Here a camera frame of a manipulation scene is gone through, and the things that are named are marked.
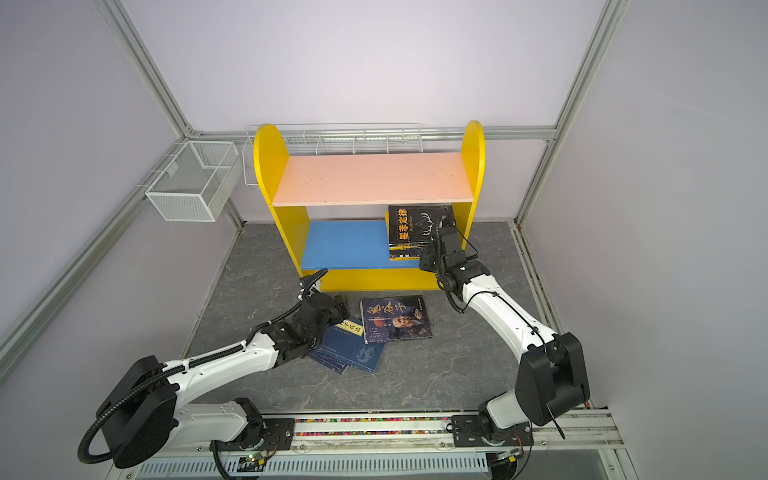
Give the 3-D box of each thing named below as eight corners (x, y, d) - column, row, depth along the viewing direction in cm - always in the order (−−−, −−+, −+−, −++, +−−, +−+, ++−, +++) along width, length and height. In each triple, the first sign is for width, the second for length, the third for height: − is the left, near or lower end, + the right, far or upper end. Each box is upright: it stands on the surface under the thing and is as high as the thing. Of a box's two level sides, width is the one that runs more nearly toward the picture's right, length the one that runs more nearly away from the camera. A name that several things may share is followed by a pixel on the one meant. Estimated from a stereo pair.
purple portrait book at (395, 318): (365, 347, 90) (364, 341, 86) (361, 305, 99) (360, 298, 95) (430, 337, 92) (432, 331, 88) (421, 296, 101) (421, 289, 97)
